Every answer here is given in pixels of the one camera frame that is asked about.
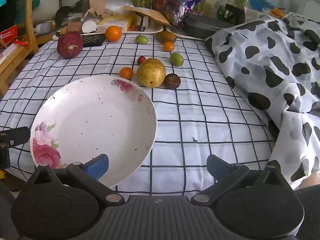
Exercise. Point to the small red fruit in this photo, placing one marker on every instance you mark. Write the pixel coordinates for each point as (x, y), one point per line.
(141, 60)

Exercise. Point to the torn brown paper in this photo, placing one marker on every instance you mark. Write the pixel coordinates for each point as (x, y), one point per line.
(98, 2)

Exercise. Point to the grey white bottle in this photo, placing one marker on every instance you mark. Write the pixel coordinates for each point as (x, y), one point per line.
(43, 27)

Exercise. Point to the dark red round fruit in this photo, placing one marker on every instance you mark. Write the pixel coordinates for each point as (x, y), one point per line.
(70, 45)

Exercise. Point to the black stand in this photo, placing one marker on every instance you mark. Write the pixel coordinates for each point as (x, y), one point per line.
(235, 12)

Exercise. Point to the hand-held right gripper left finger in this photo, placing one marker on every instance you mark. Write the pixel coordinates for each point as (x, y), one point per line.
(98, 166)

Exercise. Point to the small orange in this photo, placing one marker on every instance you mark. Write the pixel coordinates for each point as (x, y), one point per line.
(126, 73)
(168, 46)

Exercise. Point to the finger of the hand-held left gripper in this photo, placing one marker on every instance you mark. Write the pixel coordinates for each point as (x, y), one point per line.
(17, 136)

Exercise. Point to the red snack packet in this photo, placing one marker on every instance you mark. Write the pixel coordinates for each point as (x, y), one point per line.
(157, 1)

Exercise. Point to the wooden chair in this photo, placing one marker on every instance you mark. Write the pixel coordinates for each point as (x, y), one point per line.
(31, 25)

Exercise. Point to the brown green oval fruit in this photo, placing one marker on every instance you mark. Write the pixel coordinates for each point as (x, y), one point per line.
(166, 37)

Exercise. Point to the yellow cardboard box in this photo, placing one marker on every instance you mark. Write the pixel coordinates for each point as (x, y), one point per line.
(115, 22)

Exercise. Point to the red cardboard box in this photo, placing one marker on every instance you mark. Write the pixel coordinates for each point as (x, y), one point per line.
(8, 33)

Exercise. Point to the grey zip case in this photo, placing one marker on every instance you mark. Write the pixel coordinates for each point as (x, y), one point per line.
(205, 26)

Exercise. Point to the large orange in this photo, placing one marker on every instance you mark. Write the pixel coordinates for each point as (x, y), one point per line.
(113, 33)

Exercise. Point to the black round hat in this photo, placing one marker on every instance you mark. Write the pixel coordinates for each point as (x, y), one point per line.
(62, 13)

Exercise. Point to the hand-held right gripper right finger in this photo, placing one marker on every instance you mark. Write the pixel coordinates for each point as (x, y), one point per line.
(217, 167)

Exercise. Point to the green jujube fruit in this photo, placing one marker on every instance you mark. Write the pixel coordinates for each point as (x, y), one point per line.
(141, 39)
(177, 59)

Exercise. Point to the brown paper envelope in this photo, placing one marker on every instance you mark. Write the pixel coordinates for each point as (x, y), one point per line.
(147, 13)

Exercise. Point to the large yellow fruit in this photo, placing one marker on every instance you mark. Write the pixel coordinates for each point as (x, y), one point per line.
(151, 72)

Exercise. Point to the white tray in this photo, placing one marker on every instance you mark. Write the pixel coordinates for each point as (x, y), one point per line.
(178, 33)
(150, 30)

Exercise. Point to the cow print blanket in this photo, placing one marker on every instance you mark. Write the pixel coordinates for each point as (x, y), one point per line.
(272, 67)

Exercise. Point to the purple snack bag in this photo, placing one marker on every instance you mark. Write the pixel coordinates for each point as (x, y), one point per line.
(183, 2)

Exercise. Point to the white plastic bag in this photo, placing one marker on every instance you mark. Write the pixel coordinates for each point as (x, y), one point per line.
(117, 5)

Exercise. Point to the white floral plate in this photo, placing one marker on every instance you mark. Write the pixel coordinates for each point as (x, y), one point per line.
(95, 125)

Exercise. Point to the dark brown round fruit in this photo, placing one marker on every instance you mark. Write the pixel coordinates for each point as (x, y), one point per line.
(172, 81)

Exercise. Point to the black toy wheel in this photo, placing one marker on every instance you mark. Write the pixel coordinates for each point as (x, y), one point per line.
(141, 28)

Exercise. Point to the white framed board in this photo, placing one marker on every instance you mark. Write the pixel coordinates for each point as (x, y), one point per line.
(47, 2)

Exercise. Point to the brown round container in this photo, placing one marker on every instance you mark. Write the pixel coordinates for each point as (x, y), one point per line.
(73, 26)

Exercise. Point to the white cylinder container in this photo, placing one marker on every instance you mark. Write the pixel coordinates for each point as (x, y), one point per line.
(89, 26)

